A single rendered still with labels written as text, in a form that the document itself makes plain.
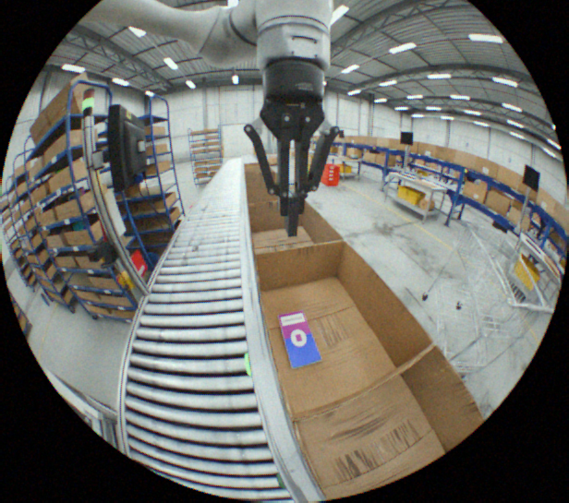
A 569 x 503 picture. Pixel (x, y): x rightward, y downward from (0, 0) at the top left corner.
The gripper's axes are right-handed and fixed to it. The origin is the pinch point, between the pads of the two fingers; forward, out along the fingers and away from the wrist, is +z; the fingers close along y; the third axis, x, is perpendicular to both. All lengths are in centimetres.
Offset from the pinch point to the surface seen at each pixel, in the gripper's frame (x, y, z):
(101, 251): 18, -67, 17
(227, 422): -29, -24, 46
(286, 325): -3.8, -1.2, 32.7
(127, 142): 35, -49, -16
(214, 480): -54, -32, 44
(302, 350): -11.9, 0.8, 32.1
